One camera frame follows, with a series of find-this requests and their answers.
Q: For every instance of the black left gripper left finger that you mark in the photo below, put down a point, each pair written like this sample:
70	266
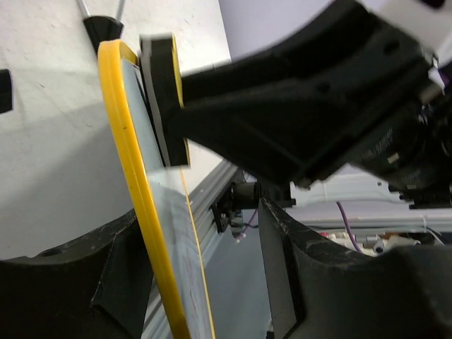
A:
95	286

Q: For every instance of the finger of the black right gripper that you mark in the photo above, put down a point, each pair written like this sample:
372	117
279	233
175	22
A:
341	31
282	124

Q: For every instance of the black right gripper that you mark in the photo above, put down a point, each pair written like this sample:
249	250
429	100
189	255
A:
398	128

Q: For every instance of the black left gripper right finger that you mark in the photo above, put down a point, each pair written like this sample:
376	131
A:
320	289

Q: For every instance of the yellow-framed whiteboard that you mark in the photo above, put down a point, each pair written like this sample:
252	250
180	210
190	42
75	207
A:
125	103

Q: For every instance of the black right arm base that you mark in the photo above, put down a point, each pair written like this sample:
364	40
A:
236	205

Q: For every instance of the metal whiteboard stand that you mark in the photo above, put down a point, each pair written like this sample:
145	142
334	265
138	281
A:
98	29

